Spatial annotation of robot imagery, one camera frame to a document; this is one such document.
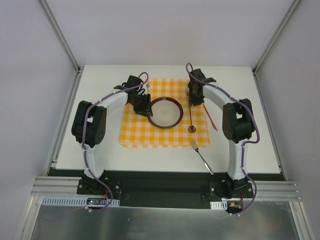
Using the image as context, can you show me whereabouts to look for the right frame post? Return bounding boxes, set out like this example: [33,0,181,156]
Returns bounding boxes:
[252,0,303,76]

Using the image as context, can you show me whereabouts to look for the copper spoon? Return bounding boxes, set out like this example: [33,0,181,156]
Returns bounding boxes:
[188,104,196,133]

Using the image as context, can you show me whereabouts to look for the left cable duct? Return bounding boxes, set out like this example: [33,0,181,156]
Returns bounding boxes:
[42,196,120,208]

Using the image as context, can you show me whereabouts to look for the right cable duct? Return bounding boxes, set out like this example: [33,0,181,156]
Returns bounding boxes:
[210,200,228,211]

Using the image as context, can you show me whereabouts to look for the cable duct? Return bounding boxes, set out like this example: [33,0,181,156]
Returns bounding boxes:
[210,200,228,211]
[42,196,120,208]

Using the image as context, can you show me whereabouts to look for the left frame post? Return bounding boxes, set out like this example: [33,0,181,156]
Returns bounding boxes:
[38,0,82,73]

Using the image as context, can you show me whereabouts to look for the silver fork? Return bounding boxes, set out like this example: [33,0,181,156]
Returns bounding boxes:
[191,139,214,175]

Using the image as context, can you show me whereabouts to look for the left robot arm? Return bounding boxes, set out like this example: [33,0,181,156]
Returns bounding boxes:
[71,72,153,195]

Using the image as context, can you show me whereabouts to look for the frame post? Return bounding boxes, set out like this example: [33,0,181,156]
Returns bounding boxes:
[252,0,303,76]
[38,0,82,73]

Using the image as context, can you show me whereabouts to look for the aluminium front rail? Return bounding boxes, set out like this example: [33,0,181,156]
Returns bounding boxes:
[31,176,302,202]

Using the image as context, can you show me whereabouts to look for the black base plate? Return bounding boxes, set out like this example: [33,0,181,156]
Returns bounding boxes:
[77,170,254,209]

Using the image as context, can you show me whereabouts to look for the orange checkered cloth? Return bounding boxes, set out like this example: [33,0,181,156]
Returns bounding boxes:
[119,78,211,148]

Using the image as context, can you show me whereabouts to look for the red rimmed ceramic plate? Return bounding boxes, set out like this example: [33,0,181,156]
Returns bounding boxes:
[147,97,184,129]

